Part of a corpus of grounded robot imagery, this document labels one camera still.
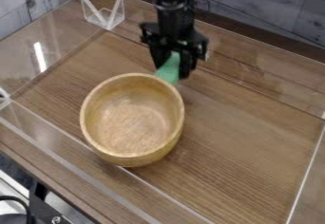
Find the round wooden bowl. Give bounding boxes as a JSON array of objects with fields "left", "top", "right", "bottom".
[{"left": 78, "top": 73, "right": 185, "bottom": 167}]

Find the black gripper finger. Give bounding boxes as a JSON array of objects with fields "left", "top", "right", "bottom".
[
  {"left": 179, "top": 50, "right": 197, "bottom": 79},
  {"left": 149, "top": 44, "right": 171, "bottom": 68}
]

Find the clear acrylic tray wall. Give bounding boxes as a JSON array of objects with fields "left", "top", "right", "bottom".
[{"left": 0, "top": 0, "right": 325, "bottom": 224}]

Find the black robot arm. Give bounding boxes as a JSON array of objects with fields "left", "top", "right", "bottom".
[{"left": 139, "top": 0, "right": 210, "bottom": 80}]

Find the green rectangular stick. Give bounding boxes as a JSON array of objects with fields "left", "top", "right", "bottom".
[{"left": 155, "top": 52, "right": 180, "bottom": 84}]

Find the black table frame bracket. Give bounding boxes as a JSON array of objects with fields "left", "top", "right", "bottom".
[{"left": 29, "top": 182, "right": 70, "bottom": 224}]

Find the black cable under table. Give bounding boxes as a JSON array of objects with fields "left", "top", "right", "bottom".
[{"left": 0, "top": 195, "right": 37, "bottom": 224}]

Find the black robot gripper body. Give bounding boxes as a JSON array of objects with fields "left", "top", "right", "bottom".
[{"left": 139, "top": 3, "right": 208, "bottom": 60}]

